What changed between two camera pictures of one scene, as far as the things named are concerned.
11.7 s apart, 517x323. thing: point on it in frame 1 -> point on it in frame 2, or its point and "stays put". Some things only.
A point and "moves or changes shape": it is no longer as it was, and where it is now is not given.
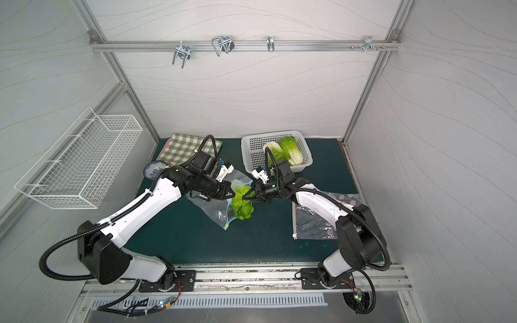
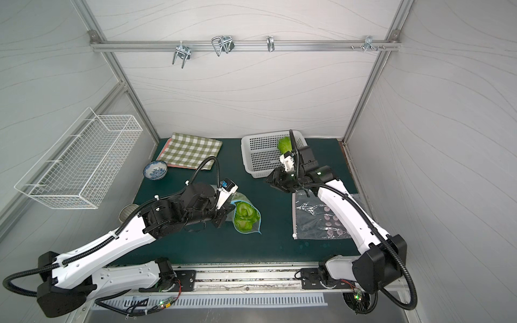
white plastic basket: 253,154 stays put
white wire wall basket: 81,166 stays put
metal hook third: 270,43 stays put
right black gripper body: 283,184 -> 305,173
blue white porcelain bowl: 152,169 stays put
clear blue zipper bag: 220,210 moves or changes shape
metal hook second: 224,43 stays put
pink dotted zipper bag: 307,225 stays put
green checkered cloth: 179,148 stays put
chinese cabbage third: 289,147 stays put
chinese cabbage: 243,207 -> 245,215
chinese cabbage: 277,152 -> 245,211
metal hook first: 184,51 stays put
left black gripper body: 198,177 -> 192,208
